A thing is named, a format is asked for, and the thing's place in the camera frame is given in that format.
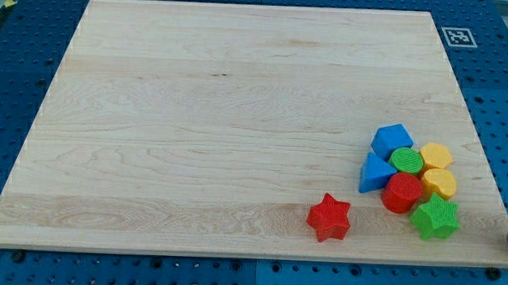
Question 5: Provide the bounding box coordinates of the yellow heart block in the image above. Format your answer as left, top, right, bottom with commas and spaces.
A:
420, 168, 457, 200

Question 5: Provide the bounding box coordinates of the green star block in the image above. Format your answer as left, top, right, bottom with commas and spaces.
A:
409, 193, 460, 240

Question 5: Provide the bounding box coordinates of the yellow hexagon block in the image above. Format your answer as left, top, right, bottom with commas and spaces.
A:
420, 142, 453, 172

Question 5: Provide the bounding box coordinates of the red cylinder block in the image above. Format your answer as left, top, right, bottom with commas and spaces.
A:
381, 172, 423, 214

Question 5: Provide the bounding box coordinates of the green cylinder block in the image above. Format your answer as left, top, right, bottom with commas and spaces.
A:
388, 147, 423, 175

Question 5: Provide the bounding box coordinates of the blue triangle block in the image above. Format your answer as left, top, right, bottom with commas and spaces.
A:
359, 152, 398, 193

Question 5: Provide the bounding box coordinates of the blue cube block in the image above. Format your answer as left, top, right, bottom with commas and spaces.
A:
371, 124, 414, 161

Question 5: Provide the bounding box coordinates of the red star block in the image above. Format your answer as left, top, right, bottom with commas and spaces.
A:
306, 193, 351, 243

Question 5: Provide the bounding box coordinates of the white fiducial marker tag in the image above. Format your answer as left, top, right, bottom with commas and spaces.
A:
441, 27, 477, 48

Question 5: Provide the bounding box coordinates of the light wooden board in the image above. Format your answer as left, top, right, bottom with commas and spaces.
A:
0, 0, 508, 268

